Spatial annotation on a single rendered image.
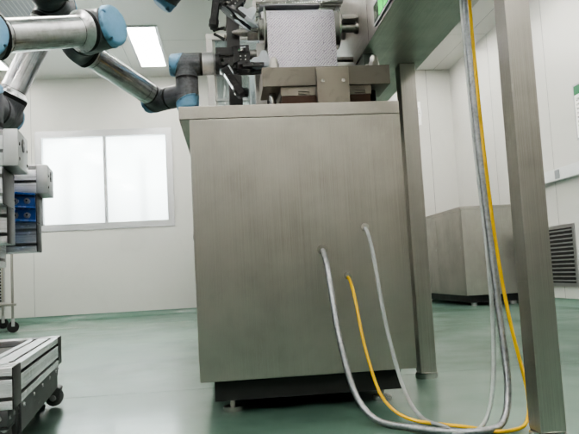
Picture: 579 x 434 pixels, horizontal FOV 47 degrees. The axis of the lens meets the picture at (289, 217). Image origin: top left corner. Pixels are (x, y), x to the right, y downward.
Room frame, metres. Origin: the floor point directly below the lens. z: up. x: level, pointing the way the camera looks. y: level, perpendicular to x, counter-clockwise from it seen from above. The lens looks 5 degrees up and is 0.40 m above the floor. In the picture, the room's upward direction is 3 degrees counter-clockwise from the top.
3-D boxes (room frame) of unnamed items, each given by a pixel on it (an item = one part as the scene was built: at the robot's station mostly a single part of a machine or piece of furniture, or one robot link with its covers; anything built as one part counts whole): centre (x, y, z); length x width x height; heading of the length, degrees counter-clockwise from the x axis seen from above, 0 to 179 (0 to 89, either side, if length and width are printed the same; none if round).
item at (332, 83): (1.99, -0.16, 0.96); 0.10 x 0.03 x 0.11; 96
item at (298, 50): (2.19, -0.07, 1.11); 0.23 x 0.01 x 0.18; 96
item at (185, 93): (2.16, 0.33, 1.01); 0.11 x 0.08 x 0.11; 58
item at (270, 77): (2.08, -0.13, 1.00); 0.40 x 0.16 x 0.06; 96
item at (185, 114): (3.18, 0.10, 0.88); 2.52 x 0.66 x 0.04; 6
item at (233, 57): (2.17, 0.16, 1.12); 0.12 x 0.08 x 0.09; 95
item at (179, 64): (2.15, 0.32, 1.11); 0.11 x 0.08 x 0.09; 95
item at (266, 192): (3.18, 0.09, 0.43); 2.52 x 0.64 x 0.86; 6
